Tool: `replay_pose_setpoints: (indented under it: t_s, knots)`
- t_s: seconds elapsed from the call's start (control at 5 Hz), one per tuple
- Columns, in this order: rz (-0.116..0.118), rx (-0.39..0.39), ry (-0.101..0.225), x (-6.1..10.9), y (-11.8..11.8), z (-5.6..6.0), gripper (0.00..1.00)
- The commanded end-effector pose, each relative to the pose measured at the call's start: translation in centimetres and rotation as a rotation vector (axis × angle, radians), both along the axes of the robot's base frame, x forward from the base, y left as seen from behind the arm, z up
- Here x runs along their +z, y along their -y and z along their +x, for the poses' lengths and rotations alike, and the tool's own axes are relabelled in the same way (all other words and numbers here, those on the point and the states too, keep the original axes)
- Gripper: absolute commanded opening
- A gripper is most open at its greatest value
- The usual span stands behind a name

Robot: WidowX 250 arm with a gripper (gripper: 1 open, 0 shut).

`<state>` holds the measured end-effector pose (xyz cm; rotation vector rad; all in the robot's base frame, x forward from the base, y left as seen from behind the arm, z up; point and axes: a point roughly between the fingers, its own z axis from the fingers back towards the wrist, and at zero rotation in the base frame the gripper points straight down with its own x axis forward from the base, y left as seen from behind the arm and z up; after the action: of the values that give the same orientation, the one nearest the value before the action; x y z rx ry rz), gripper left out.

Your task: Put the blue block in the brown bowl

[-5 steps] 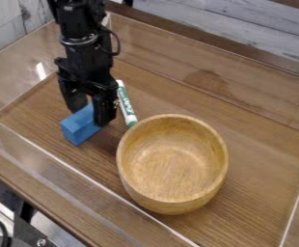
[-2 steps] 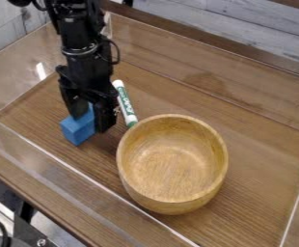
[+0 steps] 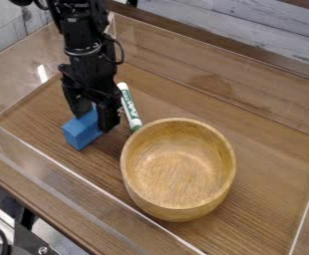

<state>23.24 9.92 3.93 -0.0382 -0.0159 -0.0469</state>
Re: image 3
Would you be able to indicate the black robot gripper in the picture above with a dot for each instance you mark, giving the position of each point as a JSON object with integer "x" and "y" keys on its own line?
{"x": 88, "y": 82}

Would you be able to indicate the blue foam block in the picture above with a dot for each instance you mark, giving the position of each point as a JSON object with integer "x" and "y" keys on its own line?
{"x": 81, "y": 131}

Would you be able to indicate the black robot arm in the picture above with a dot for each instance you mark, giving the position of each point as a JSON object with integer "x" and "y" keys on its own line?
{"x": 81, "y": 22}

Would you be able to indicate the brown wooden bowl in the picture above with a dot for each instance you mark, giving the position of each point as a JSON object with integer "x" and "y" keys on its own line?
{"x": 178, "y": 168}

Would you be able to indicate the green and white marker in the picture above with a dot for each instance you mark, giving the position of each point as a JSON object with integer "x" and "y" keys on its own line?
{"x": 129, "y": 107}

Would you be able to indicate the clear acrylic tray wall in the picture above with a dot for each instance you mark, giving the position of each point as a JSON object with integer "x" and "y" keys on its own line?
{"x": 186, "y": 74}

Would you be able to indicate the black metal table bracket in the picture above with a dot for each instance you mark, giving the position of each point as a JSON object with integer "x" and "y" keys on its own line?
{"x": 24, "y": 238}

